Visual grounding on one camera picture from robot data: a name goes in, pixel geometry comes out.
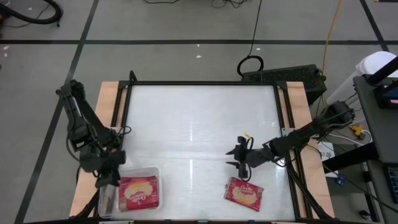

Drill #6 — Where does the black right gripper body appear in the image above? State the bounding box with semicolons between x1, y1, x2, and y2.
238;136;274;179

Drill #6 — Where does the yellow plug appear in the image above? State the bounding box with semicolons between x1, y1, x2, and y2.
348;123;365;141

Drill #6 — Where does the black cable with loop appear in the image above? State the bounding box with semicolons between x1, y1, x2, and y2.
236;0;265;78

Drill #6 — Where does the dark grey desk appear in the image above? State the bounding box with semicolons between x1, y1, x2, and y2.
353;73;398;166

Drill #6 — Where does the white cable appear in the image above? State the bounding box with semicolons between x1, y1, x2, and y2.
326;129;373;147

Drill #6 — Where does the black floor cable bundle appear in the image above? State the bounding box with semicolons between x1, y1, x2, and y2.
210;0;250;9

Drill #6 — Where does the yellow hanging cable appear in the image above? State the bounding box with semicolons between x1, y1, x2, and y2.
321;0;343;108

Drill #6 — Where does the white plastic drum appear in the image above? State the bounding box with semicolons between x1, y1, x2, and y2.
325;50;398;125

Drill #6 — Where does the black vacuum hose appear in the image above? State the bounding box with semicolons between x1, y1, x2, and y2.
0;0;64;28

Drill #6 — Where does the clear plastic bin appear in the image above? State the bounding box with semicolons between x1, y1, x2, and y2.
97;166;163;219

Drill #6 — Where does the white paper label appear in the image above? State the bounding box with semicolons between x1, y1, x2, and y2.
317;141;336;162

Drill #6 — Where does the black aluminium table frame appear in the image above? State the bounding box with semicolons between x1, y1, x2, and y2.
73;70;335;224

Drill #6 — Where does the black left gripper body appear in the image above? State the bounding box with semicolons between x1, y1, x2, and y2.
94;149;127;189

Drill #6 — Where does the black screen with blue display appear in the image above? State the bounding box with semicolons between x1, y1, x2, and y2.
373;83;398;110

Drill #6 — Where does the red Orville popcorn bag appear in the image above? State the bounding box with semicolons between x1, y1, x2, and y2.
118;175;160;212
223;176;265;213

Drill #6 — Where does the black keyboard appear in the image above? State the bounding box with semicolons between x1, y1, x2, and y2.
387;166;398;205

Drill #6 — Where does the black desk support bar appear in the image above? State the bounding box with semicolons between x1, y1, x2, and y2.
322;142;379;171

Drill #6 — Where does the light wooden base board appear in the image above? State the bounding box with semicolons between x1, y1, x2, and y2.
68;80;336;218

